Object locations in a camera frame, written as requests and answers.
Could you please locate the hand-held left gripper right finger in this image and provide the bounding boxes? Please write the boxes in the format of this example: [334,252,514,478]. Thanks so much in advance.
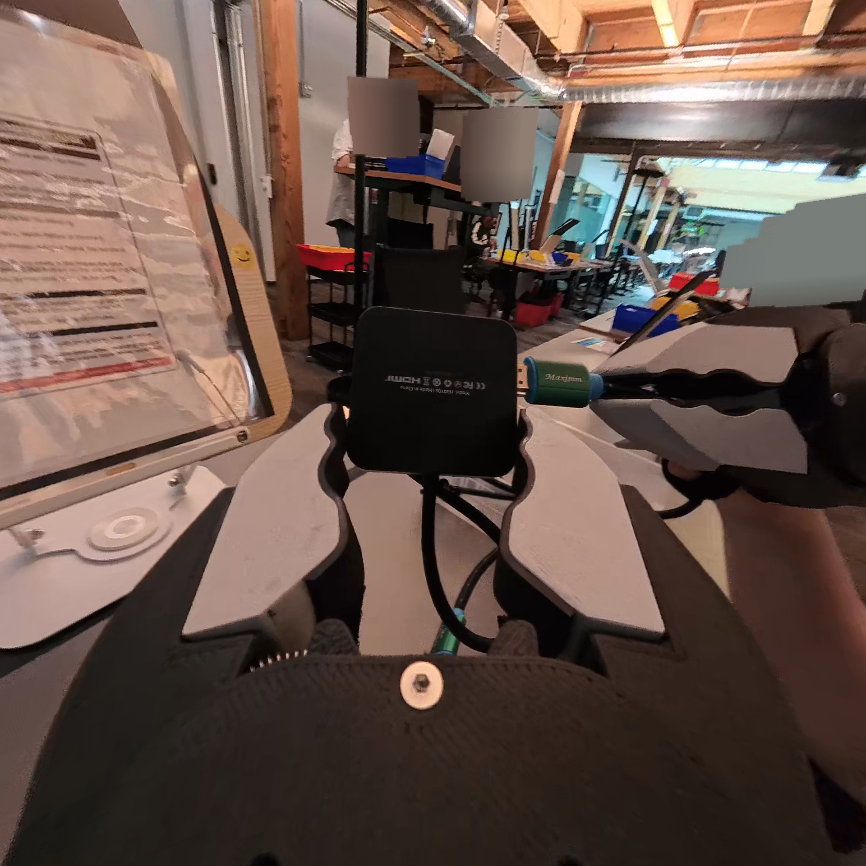
[491,408,667,654]

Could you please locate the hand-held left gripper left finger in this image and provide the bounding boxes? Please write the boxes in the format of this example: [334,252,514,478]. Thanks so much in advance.
[181,402,366,640]

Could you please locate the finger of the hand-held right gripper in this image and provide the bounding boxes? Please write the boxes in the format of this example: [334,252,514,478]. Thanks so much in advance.
[592,321,802,393]
[590,394,811,476]

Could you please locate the black adapter cable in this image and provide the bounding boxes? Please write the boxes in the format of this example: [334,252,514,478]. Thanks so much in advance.
[419,474,518,656]

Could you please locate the green plug hdmi cable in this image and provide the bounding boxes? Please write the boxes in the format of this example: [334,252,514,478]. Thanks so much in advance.
[433,355,708,659]

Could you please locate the black hdmi adapter box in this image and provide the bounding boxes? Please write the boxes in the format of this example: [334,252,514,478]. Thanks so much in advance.
[345,306,526,475]

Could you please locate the person's right forearm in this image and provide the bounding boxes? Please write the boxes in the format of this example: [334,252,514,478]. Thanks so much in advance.
[717,488,866,820]

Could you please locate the blue storage bin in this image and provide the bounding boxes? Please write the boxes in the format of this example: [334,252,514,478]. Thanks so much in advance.
[612,302,682,340]
[385,153,448,179]

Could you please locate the work table with bins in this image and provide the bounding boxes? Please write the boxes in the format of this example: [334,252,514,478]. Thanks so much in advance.
[483,246,611,320]

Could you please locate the black utility cart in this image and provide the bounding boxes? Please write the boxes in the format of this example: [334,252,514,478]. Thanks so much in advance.
[306,266,371,372]

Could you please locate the white stand base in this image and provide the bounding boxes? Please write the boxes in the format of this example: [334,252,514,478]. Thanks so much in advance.
[0,465,226,652]

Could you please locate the black office chair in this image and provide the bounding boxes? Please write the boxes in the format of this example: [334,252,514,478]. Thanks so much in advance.
[371,244,469,320]

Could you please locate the clear acrylic instruction sign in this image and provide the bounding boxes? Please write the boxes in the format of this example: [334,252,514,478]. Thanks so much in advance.
[0,0,293,522]

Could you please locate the black vertical pole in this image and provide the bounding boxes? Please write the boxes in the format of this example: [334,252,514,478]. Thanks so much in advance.
[354,0,371,313]

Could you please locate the wooden standing desk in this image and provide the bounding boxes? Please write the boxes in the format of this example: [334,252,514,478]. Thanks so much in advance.
[336,165,503,219]

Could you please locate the silver ventilation duct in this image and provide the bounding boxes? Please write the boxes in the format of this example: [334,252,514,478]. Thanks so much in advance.
[418,0,866,108]

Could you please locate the wooden support post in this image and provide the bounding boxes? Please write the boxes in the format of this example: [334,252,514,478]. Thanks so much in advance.
[259,0,310,343]

